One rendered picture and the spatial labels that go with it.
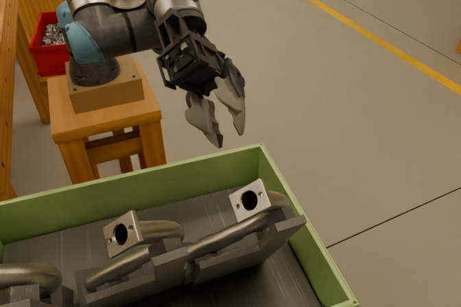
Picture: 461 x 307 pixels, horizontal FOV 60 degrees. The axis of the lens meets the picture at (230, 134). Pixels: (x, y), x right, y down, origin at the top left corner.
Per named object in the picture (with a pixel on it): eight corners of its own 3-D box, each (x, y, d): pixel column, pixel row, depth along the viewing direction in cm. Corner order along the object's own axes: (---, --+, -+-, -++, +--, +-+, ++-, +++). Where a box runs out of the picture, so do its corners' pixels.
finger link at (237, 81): (222, 109, 58) (199, 68, 62) (229, 112, 59) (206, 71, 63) (245, 88, 56) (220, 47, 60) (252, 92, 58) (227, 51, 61)
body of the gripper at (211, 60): (164, 91, 57) (144, 28, 62) (201, 105, 64) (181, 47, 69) (203, 61, 54) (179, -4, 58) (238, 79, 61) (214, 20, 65)
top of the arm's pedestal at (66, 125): (140, 70, 147) (139, 60, 145) (162, 120, 125) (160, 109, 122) (50, 88, 138) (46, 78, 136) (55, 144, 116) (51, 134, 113)
